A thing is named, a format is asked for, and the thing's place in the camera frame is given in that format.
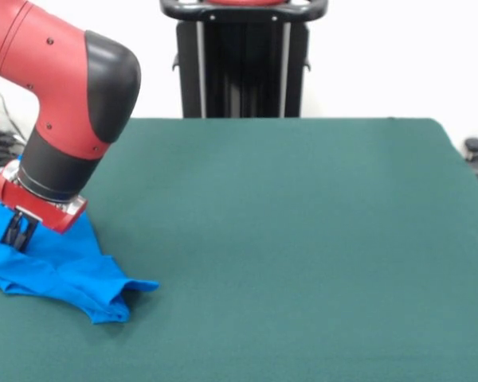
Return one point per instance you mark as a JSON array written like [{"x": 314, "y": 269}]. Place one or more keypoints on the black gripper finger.
[
  {"x": 27, "y": 236},
  {"x": 9, "y": 232}
]

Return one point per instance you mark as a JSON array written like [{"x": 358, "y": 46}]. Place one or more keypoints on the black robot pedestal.
[{"x": 243, "y": 71}]

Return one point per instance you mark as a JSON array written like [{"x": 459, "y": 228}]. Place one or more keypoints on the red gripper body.
[{"x": 36, "y": 211}]

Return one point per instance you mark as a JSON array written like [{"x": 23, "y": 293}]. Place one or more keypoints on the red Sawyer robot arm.
[{"x": 56, "y": 79}]

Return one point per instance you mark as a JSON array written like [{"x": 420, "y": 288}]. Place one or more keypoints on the blue shirt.
[{"x": 63, "y": 274}]

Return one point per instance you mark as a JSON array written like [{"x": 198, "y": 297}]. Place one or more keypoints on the dark green table cloth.
[{"x": 302, "y": 238}]

